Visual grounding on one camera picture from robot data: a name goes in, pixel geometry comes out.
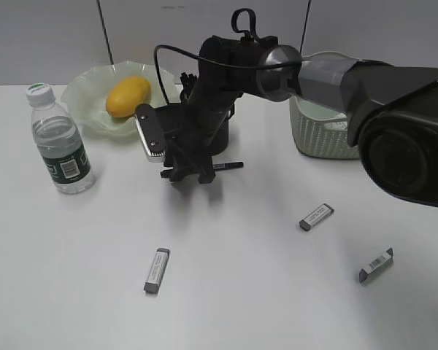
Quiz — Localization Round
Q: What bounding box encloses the clear water bottle green label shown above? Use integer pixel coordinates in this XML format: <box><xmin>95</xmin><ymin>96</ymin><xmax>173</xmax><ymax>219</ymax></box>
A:
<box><xmin>26</xmin><ymin>83</ymin><xmax>96</xmax><ymax>194</ymax></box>

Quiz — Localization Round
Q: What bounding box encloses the grey white eraser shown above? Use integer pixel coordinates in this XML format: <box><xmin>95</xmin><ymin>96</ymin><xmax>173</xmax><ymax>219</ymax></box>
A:
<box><xmin>299</xmin><ymin>203</ymin><xmax>334</xmax><ymax>231</ymax></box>
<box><xmin>143</xmin><ymin>248</ymin><xmax>170</xmax><ymax>295</ymax></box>

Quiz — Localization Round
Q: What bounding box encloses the yellow mango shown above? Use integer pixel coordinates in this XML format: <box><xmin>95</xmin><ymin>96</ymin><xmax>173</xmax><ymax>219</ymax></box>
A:
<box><xmin>105</xmin><ymin>76</ymin><xmax>151</xmax><ymax>118</ymax></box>

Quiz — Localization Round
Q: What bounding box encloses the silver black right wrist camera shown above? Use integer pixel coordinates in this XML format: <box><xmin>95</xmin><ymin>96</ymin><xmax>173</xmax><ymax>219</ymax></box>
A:
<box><xmin>135</xmin><ymin>104</ymin><xmax>166</xmax><ymax>163</ymax></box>

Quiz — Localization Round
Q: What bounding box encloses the black mesh pen holder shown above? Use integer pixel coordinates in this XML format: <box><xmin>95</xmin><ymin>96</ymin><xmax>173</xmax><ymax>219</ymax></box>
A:
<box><xmin>208</xmin><ymin>112</ymin><xmax>230</xmax><ymax>156</ymax></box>

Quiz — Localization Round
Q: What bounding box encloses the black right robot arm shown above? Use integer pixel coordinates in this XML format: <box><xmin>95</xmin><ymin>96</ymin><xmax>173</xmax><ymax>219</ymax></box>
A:
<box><xmin>164</xmin><ymin>35</ymin><xmax>438</xmax><ymax>207</ymax></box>

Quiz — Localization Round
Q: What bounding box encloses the grey white eraser barcode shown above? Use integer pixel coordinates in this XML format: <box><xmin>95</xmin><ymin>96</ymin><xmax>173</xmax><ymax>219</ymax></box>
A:
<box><xmin>358</xmin><ymin>247</ymin><xmax>393</xmax><ymax>284</ymax></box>

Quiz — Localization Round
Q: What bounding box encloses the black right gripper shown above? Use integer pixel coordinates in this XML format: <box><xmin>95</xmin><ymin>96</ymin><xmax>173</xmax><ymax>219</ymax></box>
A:
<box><xmin>155</xmin><ymin>102</ymin><xmax>230</xmax><ymax>184</ymax></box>

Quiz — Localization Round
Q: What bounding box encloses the pale green plastic basket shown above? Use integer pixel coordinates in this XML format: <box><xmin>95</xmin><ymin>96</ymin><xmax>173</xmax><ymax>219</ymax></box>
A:
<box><xmin>289</xmin><ymin>96</ymin><xmax>359</xmax><ymax>160</ymax></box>

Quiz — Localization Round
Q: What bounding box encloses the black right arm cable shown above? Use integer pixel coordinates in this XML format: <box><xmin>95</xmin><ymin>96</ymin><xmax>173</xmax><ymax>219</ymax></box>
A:
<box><xmin>153</xmin><ymin>7</ymin><xmax>315</xmax><ymax>106</ymax></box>

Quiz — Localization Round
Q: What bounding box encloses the black marker pen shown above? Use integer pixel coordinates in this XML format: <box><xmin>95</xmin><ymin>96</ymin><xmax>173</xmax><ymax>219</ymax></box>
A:
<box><xmin>160</xmin><ymin>161</ymin><xmax>244</xmax><ymax>179</ymax></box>

